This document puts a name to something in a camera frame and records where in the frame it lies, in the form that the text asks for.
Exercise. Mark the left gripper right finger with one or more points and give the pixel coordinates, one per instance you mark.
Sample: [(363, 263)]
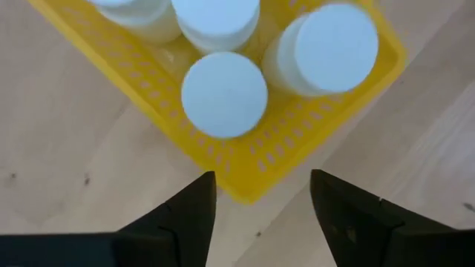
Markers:
[(356, 230)]

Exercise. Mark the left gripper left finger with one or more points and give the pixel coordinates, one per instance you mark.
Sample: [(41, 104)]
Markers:
[(185, 230)]

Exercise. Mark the yellow plastic basket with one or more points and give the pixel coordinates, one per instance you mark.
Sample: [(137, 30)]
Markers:
[(241, 174)]

